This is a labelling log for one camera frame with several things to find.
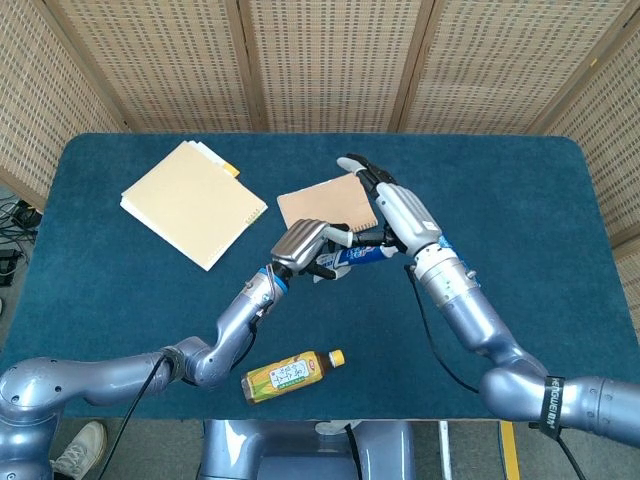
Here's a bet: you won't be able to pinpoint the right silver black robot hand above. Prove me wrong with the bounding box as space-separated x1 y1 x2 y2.
336 152 446 259

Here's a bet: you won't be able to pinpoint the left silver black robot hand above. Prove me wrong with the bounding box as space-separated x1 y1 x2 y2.
269 217 354 284

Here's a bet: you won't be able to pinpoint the blue white toothpaste tube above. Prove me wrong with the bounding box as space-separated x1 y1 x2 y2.
315 242 401 274

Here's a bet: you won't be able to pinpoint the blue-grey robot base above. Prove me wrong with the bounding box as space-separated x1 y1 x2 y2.
197 419 416 480

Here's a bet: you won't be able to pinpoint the blue snack box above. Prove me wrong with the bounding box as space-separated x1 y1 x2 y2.
437 235 482 289

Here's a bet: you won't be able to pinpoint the tan spiral notebook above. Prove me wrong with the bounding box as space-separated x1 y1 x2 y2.
276 172 380 236

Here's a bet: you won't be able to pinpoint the blue carpet table mat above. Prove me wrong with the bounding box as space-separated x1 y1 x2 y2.
0 132 640 421

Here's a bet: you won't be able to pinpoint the cream paper folder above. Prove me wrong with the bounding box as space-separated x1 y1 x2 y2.
119 140 269 272

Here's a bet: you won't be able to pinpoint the yellow-capped tea bottle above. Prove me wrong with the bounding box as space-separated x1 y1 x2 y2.
240 349 346 406

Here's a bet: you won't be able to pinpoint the woven bamboo screen panel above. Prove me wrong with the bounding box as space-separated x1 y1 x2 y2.
237 0 436 134
542 9 640 296
394 0 640 135
44 0 266 134
0 0 124 211

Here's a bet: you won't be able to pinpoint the white table leg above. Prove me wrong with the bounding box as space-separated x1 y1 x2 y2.
438 421 454 480

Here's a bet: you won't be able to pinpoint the white sneaker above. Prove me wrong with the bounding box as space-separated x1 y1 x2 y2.
49 420 109 480

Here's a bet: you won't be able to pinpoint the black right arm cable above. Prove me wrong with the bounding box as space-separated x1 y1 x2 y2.
403 265 589 480

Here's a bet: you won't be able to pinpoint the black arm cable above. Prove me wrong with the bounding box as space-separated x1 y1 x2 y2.
98 353 172 480
403 265 589 480

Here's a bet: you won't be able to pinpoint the black cable on robot base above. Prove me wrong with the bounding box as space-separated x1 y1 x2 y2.
343 422 364 480

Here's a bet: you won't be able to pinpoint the black velcro strap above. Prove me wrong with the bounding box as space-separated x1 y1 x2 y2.
528 374 566 437

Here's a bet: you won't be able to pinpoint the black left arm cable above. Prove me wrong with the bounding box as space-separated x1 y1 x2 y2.
98 353 172 480

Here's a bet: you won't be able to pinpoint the black floor cables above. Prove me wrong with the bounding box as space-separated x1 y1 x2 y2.
0 194 41 289

